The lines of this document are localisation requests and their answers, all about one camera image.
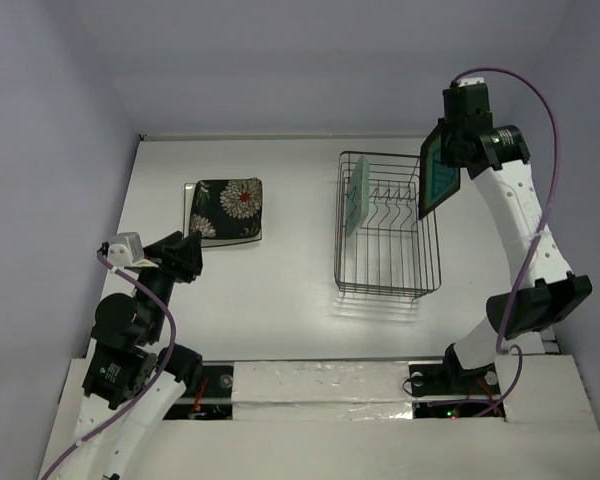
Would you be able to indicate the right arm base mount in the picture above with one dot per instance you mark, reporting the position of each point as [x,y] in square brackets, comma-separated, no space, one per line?
[435,396]

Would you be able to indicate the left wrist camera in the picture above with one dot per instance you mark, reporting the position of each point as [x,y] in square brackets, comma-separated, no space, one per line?
[125,250]

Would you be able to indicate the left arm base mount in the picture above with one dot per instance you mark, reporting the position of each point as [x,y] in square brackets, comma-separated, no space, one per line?
[212,400]

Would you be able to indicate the wire dish rack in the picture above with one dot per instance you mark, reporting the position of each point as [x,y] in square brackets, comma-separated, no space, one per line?
[393,254]

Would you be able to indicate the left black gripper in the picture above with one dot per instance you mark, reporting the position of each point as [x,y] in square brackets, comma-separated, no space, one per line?
[177,253]

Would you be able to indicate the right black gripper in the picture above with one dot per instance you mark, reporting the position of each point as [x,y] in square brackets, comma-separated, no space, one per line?
[450,151]

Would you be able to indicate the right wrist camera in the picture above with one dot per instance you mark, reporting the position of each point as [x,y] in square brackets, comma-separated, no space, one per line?
[469,81]

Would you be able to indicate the white square plate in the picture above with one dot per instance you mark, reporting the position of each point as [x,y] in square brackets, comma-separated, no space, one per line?
[225,242]

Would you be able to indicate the light blue rectangular plate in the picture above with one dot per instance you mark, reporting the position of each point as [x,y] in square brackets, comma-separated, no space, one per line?
[357,196]

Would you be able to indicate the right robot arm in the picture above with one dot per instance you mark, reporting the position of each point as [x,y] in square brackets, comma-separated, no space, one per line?
[544,288]

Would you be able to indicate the black floral square plate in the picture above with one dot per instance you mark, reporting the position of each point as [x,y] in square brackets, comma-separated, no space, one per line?
[217,230]

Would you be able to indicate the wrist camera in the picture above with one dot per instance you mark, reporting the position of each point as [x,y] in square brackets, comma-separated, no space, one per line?
[469,81]
[125,250]

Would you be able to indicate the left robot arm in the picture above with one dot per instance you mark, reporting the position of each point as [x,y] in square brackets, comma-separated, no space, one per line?
[137,370]

